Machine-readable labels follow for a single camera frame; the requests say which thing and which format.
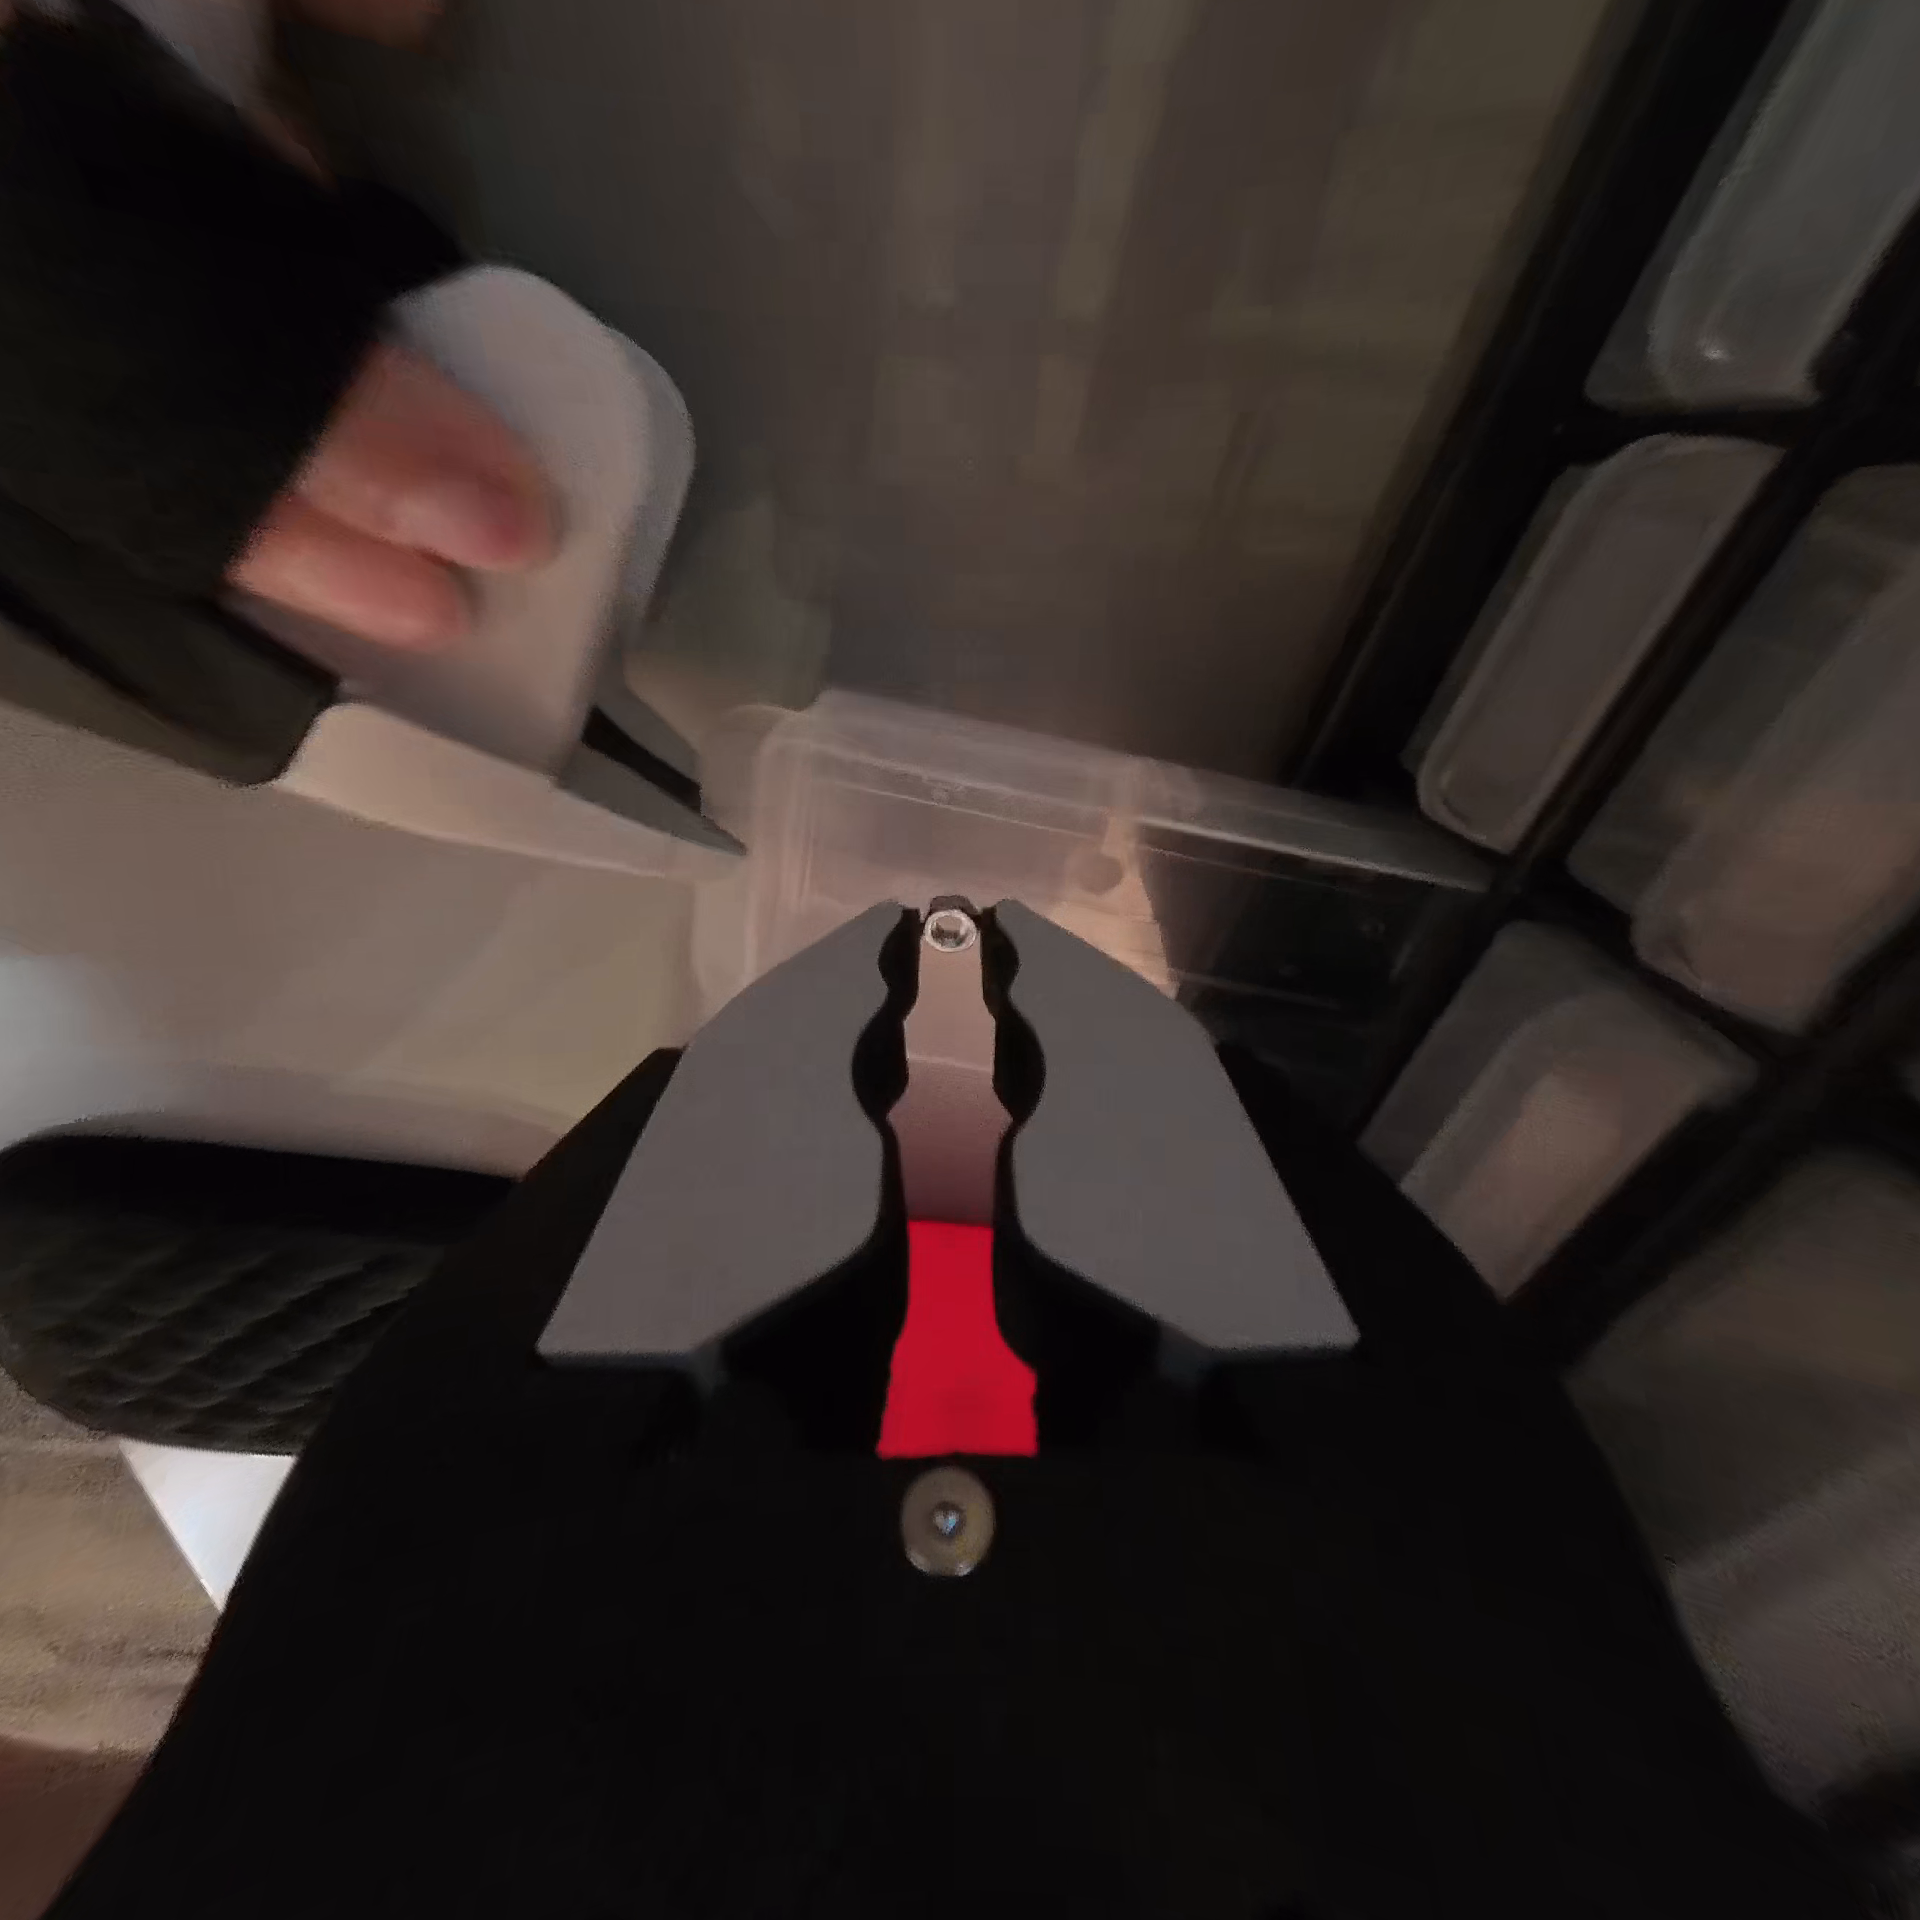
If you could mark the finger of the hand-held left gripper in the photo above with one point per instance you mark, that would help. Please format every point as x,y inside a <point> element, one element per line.
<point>451,795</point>

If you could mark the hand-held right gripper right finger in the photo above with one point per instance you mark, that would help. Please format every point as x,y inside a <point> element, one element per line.
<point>1185,1185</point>

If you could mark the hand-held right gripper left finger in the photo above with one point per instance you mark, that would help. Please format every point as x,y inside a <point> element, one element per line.
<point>734,1185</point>

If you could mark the red storage bin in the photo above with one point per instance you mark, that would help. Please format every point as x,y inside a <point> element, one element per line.
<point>961,1348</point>

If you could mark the metal socket screw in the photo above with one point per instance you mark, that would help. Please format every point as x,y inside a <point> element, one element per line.
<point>949,926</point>

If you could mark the clear plastic drawer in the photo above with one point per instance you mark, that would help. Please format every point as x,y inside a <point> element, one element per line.
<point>975,795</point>

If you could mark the black drawer cabinet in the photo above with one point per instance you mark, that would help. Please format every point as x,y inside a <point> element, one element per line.
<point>1389,660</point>

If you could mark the rows of clear drawers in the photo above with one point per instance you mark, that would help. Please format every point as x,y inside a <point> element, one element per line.
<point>1724,721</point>

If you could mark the person's left hand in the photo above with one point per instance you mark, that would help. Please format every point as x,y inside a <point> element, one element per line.
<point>405,480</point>

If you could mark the black mesh office chair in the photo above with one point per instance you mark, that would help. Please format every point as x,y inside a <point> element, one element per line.
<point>196,1289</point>

